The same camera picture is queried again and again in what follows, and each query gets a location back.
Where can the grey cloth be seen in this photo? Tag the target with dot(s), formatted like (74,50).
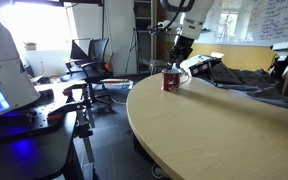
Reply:
(267,90)

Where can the white Velcro box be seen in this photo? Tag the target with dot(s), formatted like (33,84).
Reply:
(199,63)

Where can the red mug with white print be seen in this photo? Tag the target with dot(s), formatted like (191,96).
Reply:
(170,81)

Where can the wall whiteboard with writing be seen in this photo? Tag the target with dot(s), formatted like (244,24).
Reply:
(260,20)

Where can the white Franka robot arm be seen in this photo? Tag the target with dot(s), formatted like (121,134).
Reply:
(4,66)

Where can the small cardboard box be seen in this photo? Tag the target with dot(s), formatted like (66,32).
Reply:
(30,46)

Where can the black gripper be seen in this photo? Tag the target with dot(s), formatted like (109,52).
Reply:
(182,48)

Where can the black camera tripod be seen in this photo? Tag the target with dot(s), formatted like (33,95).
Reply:
(132,50)

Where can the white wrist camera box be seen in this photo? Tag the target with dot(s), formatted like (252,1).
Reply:
(164,24)

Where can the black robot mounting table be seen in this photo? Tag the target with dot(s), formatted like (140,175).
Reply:
(24,150)

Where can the black computer keyboard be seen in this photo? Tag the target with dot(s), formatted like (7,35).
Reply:
(224,74)

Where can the white shelving unit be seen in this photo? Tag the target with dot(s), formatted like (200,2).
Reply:
(144,33)

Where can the black office chair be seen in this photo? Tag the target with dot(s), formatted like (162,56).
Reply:
(79,50)
(99,53)

